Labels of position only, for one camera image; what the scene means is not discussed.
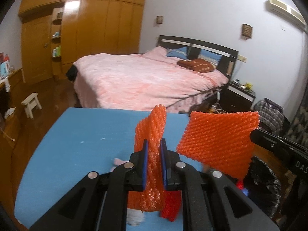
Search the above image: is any wall lamp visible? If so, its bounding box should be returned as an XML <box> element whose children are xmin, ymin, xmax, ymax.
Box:
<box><xmin>241</xmin><ymin>23</ymin><xmax>253</xmax><ymax>39</ymax></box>
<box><xmin>156</xmin><ymin>16</ymin><xmax>163</xmax><ymax>25</ymax></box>

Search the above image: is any left blue pillow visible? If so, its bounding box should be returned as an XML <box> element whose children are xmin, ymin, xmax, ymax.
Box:
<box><xmin>166</xmin><ymin>46</ymin><xmax>188</xmax><ymax>60</ymax></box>

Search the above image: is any small white wooden stool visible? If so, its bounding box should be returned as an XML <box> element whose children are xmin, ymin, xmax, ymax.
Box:
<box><xmin>21</xmin><ymin>92</ymin><xmax>42</xmax><ymax>119</ymax></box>

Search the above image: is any patterned curtain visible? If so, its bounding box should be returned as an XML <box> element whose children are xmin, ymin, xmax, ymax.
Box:
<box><xmin>285</xmin><ymin>87</ymin><xmax>308</xmax><ymax>148</ymax></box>

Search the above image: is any blue electric kettle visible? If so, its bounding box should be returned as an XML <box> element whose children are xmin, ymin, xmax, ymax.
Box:
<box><xmin>1</xmin><ymin>55</ymin><xmax>10</xmax><ymax>78</ymax></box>

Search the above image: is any wall air conditioner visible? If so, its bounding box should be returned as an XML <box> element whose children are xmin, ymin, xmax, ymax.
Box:
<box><xmin>268</xmin><ymin>0</ymin><xmax>307</xmax><ymax>29</ymax></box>

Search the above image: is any orange foam net sleeve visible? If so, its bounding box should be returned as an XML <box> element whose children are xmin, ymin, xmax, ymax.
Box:
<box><xmin>128</xmin><ymin>104</ymin><xmax>167</xmax><ymax>212</ymax></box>

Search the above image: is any left wall lamp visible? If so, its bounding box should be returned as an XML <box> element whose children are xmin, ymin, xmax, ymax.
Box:
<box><xmin>156</xmin><ymin>16</ymin><xmax>163</xmax><ymax>25</ymax></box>

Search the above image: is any red cloth piece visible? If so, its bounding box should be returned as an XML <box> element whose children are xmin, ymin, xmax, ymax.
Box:
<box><xmin>160</xmin><ymin>191</ymin><xmax>182</xmax><ymax>222</ymax></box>

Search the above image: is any blue plastic bag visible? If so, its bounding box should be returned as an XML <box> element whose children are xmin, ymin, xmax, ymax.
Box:
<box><xmin>241</xmin><ymin>188</ymin><xmax>249</xmax><ymax>196</ymax></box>

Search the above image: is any wooden wardrobe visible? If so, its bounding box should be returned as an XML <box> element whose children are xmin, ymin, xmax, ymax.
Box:
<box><xmin>18</xmin><ymin>0</ymin><xmax>145</xmax><ymax>84</ymax></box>

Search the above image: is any right wall lamp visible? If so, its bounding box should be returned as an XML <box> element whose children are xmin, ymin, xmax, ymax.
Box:
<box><xmin>241</xmin><ymin>23</ymin><xmax>253</xmax><ymax>39</ymax></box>

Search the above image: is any wooden side dresser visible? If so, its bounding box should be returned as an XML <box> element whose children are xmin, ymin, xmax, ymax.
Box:
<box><xmin>1</xmin><ymin>69</ymin><xmax>24</xmax><ymax>218</ymax></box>

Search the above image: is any yellow plush toy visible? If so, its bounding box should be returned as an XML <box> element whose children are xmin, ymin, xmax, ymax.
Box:
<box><xmin>244</xmin><ymin>82</ymin><xmax>253</xmax><ymax>91</ymax></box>

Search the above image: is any blue pillow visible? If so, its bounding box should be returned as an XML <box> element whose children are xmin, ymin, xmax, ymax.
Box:
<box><xmin>166</xmin><ymin>46</ymin><xmax>188</xmax><ymax>60</ymax></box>
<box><xmin>198</xmin><ymin>49</ymin><xmax>222</xmax><ymax>66</ymax></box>

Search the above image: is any black lined trash bin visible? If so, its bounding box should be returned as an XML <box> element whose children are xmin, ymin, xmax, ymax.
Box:
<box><xmin>243</xmin><ymin>156</ymin><xmax>281</xmax><ymax>219</ymax></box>

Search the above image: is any white charger cable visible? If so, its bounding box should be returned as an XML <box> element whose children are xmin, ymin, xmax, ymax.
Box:
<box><xmin>209</xmin><ymin>90</ymin><xmax>228</xmax><ymax>114</ymax></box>

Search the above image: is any plaid cloth on chair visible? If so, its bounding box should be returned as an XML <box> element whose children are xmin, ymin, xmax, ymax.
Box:
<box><xmin>253</xmin><ymin>98</ymin><xmax>285</xmax><ymax>135</ymax></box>

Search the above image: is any blue table cloth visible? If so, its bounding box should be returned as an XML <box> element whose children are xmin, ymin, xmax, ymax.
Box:
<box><xmin>13</xmin><ymin>107</ymin><xmax>208</xmax><ymax>231</ymax></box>

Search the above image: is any right blue pillow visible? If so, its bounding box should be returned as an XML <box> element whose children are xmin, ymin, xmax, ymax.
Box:
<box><xmin>198</xmin><ymin>49</ymin><xmax>222</xmax><ymax>66</ymax></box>

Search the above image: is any brown dotted pillow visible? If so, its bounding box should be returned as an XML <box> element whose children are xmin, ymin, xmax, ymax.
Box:
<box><xmin>177</xmin><ymin>59</ymin><xmax>216</xmax><ymax>73</ymax></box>

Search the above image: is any bed with pink duvet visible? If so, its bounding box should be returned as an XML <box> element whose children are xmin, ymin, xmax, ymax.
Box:
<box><xmin>67</xmin><ymin>35</ymin><xmax>239</xmax><ymax>114</ymax></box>

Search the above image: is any pink sock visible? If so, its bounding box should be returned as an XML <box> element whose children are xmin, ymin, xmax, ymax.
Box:
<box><xmin>110</xmin><ymin>158</ymin><xmax>128</xmax><ymax>172</ymax></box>

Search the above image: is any black white nightstand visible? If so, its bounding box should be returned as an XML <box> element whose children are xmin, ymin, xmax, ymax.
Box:
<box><xmin>219</xmin><ymin>82</ymin><xmax>256</xmax><ymax>113</ymax></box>

